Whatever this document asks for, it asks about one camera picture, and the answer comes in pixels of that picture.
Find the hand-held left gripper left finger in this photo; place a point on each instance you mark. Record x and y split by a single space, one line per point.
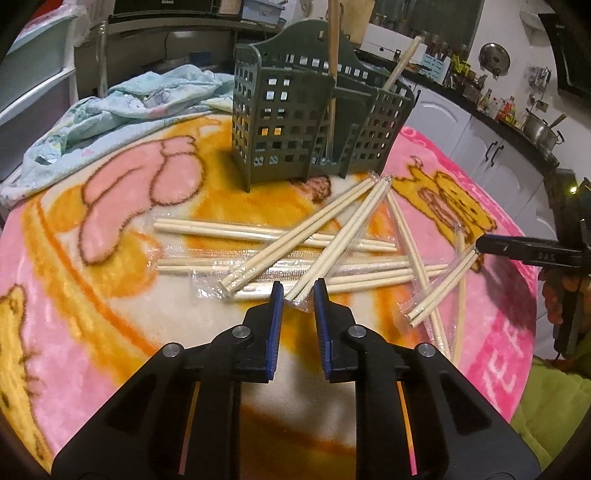
276 323

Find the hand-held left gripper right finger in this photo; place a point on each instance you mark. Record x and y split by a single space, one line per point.
321 323

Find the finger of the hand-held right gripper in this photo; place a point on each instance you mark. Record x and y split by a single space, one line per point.
508 247

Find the pile of chopsticks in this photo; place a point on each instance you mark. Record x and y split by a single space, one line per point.
300 233

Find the dark green utensil holder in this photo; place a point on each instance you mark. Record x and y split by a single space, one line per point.
258 115

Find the person's right forearm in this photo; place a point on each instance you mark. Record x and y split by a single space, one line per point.
554 415

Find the person's right hand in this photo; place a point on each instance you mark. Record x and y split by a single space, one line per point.
553 300

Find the steel cooking pot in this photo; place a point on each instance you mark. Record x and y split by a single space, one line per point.
538 131

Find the white kitchen cabinets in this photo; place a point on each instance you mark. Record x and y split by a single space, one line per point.
461 134

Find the row of condiment bottles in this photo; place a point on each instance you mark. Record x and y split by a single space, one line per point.
505 110

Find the black range hood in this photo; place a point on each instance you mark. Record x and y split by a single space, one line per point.
572 55

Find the pink printed blanket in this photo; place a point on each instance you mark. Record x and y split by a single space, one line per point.
115 300

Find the steel pot lid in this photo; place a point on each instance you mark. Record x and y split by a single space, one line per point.
493 57

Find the blue moustache print rack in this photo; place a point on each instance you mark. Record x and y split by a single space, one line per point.
436 67

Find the wooden chopstick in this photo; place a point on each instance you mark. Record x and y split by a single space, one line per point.
332 55
401 62

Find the dark window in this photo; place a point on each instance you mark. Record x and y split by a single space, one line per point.
438 23

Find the row of spice jars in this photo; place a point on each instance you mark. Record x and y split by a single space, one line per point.
392 19

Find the light blue printed cloth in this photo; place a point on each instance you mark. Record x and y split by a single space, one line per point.
92 120

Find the plastic drawer cabinet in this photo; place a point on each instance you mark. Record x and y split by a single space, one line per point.
37 78

